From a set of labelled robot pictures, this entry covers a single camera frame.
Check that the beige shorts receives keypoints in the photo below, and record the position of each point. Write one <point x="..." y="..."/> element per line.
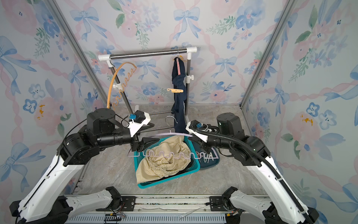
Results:
<point x="168" y="158"/>

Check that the white metal clothes rack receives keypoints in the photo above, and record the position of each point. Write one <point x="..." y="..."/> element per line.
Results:
<point x="151" y="89"/>

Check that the teal perforated plastic basket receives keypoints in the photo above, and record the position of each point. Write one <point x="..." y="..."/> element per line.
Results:
<point x="194" y="169"/>

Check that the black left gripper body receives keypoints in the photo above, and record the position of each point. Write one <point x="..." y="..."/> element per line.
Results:
<point x="135" y="143"/>

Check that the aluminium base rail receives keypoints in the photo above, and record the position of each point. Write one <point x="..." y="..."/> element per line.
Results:
<point x="176" y="209"/>

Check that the black shorts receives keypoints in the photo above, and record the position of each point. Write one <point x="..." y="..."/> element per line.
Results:
<point x="188" y="167"/>

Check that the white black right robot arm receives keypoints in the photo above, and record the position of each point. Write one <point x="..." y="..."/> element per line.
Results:
<point x="283" y="206"/>

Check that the orange clothespin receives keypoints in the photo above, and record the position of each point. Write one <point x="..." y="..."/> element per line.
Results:
<point x="175" y="90"/>

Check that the silver aluminium corner post left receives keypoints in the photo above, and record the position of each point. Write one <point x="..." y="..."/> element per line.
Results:
<point x="64" y="26"/>

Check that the orange clothes hanger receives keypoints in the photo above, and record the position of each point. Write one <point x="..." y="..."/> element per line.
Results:
<point x="120" y="86"/>

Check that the navy blue shorts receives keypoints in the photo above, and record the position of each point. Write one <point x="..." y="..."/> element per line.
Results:
<point x="178" y="108"/>

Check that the pink clothes hanger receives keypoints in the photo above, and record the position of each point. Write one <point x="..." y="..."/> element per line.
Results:
<point x="178" y="63"/>

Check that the dark teal plastic bin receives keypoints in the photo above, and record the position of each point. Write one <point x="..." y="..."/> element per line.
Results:
<point x="211" y="164"/>

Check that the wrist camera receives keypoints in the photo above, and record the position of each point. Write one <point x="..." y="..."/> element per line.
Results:
<point x="196" y="128"/>
<point x="137" y="120"/>

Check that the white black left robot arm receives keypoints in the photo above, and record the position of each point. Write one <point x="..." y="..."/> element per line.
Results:
<point x="45" y="204"/>

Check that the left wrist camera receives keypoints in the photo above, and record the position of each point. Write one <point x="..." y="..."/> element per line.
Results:
<point x="137" y="120"/>

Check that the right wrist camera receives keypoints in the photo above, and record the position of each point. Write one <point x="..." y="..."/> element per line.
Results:
<point x="196" y="128"/>

